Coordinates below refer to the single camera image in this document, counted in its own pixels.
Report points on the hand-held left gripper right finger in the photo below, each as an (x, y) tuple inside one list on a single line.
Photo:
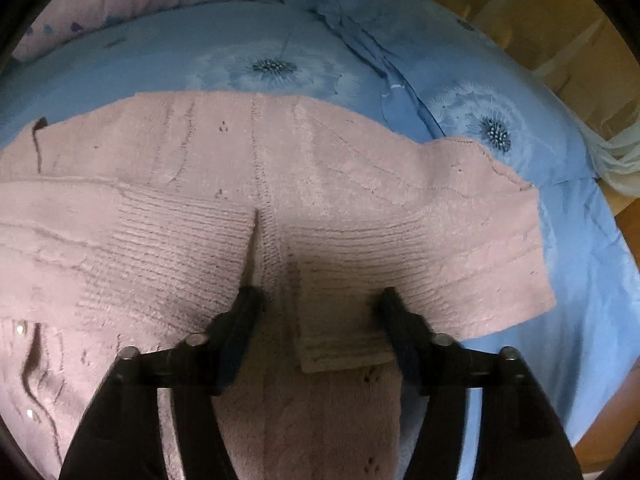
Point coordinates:
[(407, 360)]

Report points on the wooden wardrobe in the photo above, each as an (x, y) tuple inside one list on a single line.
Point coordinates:
[(560, 20)]

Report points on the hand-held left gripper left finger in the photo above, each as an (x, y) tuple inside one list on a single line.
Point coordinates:
[(234, 357)]

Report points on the white sheer curtain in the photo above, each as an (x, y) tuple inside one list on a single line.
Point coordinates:
[(620, 160)]

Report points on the pink knit sweater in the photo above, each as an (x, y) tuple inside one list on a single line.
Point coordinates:
[(325, 185)]

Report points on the blue dandelion print bed sheet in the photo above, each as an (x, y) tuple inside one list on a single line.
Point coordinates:
[(200, 50)]

